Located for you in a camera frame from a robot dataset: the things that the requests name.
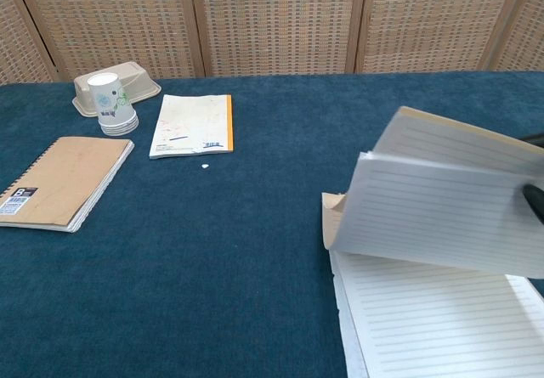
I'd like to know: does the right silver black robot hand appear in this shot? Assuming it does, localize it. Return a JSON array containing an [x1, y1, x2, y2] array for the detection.
[[521, 133, 544, 227]]

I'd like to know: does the tan cover lined notepad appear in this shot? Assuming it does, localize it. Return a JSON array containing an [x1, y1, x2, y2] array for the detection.
[[320, 105, 544, 378]]

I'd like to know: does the white orange-edged notepad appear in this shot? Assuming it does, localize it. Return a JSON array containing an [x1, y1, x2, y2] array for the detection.
[[148, 93, 235, 160]]

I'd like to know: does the brown spiral notebook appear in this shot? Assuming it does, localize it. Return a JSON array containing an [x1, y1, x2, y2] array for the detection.
[[0, 136, 135, 234]]

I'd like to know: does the woven bamboo folding screen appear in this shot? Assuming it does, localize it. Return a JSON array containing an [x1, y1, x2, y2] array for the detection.
[[0, 0, 544, 86]]

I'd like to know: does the dark blue table mat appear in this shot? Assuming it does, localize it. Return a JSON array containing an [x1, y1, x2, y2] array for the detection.
[[0, 70, 544, 378]]

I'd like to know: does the beige pulp food container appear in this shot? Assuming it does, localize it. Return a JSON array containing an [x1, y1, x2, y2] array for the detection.
[[71, 59, 163, 118]]

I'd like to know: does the white paper cup stack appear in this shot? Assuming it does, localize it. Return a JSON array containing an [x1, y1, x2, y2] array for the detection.
[[87, 73, 140, 137]]

